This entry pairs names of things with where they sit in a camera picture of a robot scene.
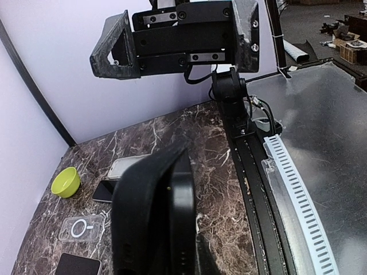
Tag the black front table rail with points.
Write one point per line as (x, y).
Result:
(271, 246)

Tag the black phone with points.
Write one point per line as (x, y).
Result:
(182, 217)

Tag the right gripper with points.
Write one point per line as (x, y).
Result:
(172, 39)

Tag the white silicone phone case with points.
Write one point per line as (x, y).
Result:
(119, 166)

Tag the white slotted cable duct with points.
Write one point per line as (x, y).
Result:
(310, 249)

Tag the cardboard box with clutter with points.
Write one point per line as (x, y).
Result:
(351, 48)

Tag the rolled grey mat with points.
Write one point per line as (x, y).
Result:
(300, 53)

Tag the clear magsafe phone case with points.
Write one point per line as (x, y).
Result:
(81, 229)

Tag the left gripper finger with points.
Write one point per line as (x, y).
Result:
(205, 261)

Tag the right black frame post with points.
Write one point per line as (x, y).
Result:
(34, 89)

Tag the black silicone phone case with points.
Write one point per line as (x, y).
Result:
(140, 214)

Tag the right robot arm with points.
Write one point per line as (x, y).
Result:
(227, 87)

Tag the green bowl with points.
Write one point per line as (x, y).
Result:
(66, 183)

